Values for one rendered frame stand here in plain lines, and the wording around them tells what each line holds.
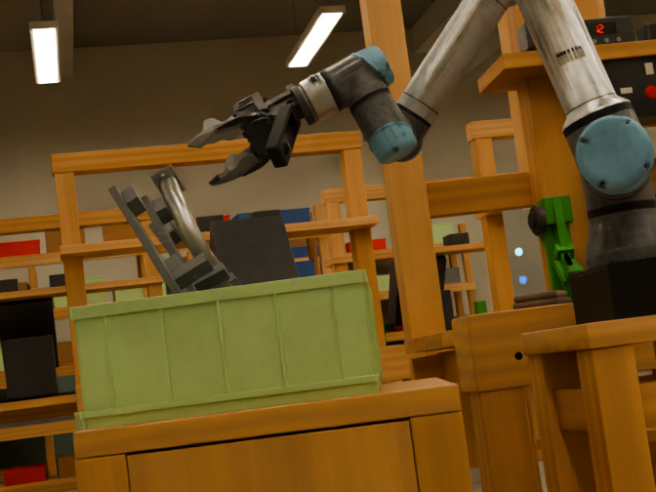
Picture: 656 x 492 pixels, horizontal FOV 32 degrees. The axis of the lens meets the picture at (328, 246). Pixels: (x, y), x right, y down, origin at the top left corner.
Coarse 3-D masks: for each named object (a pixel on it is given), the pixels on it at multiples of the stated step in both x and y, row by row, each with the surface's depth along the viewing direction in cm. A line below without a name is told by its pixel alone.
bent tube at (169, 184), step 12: (168, 168) 193; (156, 180) 193; (168, 180) 192; (180, 180) 195; (168, 192) 190; (180, 192) 190; (168, 204) 188; (180, 204) 187; (180, 216) 186; (180, 228) 186; (192, 228) 185; (192, 240) 185; (204, 240) 186; (192, 252) 186; (204, 252) 186; (216, 288) 192
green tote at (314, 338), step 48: (240, 288) 159; (288, 288) 158; (336, 288) 158; (96, 336) 159; (144, 336) 159; (192, 336) 159; (240, 336) 158; (288, 336) 158; (336, 336) 158; (96, 384) 159; (144, 384) 158; (192, 384) 158; (240, 384) 158; (288, 384) 157; (336, 384) 157
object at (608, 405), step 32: (576, 352) 183; (608, 352) 177; (544, 384) 200; (576, 384) 200; (608, 384) 176; (640, 384) 179; (544, 416) 201; (576, 416) 190; (608, 416) 176; (640, 416) 176; (544, 448) 203; (576, 448) 199; (608, 448) 175; (640, 448) 176; (576, 480) 198; (608, 480) 175; (640, 480) 175
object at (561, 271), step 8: (544, 240) 279; (560, 248) 272; (568, 248) 272; (552, 256) 274; (568, 256) 271; (560, 264) 272; (568, 264) 269; (576, 264) 272; (560, 272) 270; (568, 272) 266; (560, 280) 270; (568, 280) 268
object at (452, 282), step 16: (432, 224) 1231; (448, 224) 1234; (464, 224) 1232; (384, 240) 1218; (192, 256) 1165; (304, 256) 1194; (448, 256) 1276; (464, 256) 1228; (448, 272) 1228; (464, 272) 1232; (384, 288) 1210; (448, 288) 1215; (464, 288) 1218; (400, 336) 1197
